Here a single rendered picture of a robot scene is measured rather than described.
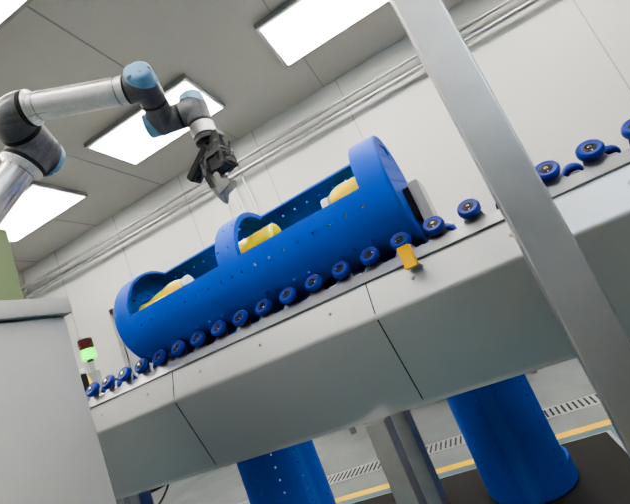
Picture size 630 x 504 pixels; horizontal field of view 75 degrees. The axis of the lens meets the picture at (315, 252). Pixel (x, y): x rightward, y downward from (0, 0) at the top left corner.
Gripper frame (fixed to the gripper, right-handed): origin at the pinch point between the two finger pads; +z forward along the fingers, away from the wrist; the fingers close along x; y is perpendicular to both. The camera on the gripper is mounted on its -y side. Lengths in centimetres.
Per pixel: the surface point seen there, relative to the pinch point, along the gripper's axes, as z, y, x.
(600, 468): 115, 58, 55
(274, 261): 26.5, 15.7, -13.5
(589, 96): -62, 190, 348
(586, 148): 34, 81, -11
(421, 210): 30, 50, -5
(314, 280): 34.3, 22.3, -11.0
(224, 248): 17.7, 4.1, -13.7
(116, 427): 48, -50, -14
